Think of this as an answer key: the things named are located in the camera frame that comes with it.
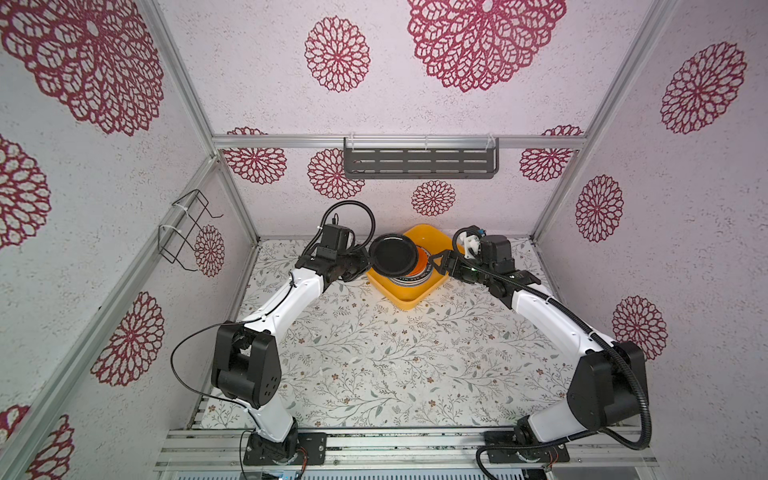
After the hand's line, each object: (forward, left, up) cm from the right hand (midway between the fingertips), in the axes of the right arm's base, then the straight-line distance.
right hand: (439, 257), depth 83 cm
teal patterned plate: (+7, +6, -20) cm, 22 cm away
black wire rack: (+5, +67, +13) cm, 69 cm away
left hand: (0, +19, -4) cm, 19 cm away
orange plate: (+1, +5, -3) cm, 6 cm away
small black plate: (+2, +13, -2) cm, 13 cm away
